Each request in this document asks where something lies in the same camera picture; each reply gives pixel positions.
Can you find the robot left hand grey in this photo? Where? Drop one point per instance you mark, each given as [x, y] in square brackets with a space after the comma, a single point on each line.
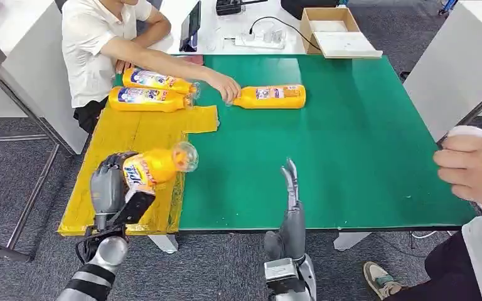
[108, 187]

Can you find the person's right hand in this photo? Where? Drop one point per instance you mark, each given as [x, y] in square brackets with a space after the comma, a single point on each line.
[226, 86]

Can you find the robot right hand grey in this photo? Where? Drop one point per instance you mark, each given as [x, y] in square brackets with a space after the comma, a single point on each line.
[293, 228]

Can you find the person's left hand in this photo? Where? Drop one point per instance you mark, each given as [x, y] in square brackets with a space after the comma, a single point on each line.
[474, 172]
[123, 66]

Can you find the orange drink bottle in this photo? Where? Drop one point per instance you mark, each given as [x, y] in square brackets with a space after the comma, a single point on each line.
[158, 164]
[145, 101]
[153, 81]
[270, 99]

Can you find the robot left arm silver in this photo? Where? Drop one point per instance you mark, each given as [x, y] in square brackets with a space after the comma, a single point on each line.
[99, 266]

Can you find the person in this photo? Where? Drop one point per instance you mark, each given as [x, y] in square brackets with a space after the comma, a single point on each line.
[453, 270]
[91, 41]

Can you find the dark red smartphone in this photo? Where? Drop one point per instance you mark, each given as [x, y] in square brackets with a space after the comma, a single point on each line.
[194, 60]

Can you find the yellow plastic sheet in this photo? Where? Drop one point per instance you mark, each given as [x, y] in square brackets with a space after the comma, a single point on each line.
[99, 141]

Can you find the white power strip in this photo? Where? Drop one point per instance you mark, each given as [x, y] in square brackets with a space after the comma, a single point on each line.
[257, 41]

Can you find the white table foot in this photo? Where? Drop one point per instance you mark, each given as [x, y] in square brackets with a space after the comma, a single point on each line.
[166, 244]
[349, 241]

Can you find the black tablet on stand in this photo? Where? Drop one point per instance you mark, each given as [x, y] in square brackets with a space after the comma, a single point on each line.
[191, 25]

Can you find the black radio device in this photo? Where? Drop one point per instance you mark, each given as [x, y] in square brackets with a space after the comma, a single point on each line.
[229, 6]

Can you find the white desk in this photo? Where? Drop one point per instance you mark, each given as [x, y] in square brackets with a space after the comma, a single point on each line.
[33, 62]

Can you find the brown cardboard box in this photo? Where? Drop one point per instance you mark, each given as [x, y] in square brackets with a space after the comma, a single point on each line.
[306, 33]

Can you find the green table mat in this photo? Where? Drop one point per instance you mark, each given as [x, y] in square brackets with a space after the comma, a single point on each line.
[349, 145]

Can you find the black bag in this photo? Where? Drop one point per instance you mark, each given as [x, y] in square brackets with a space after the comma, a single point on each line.
[307, 6]

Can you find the white flat box lid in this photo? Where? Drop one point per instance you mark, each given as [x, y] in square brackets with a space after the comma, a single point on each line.
[345, 45]

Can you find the blue object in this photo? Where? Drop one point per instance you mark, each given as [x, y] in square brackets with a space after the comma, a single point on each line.
[448, 6]

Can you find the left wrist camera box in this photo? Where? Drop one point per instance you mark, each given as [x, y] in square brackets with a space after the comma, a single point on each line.
[137, 205]

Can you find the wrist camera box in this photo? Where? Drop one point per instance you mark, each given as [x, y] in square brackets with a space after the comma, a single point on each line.
[137, 205]
[280, 274]

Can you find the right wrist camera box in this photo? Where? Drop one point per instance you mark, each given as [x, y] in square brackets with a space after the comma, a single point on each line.
[280, 274]

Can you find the white table with metal frame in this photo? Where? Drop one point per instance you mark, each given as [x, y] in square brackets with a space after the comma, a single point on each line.
[457, 70]

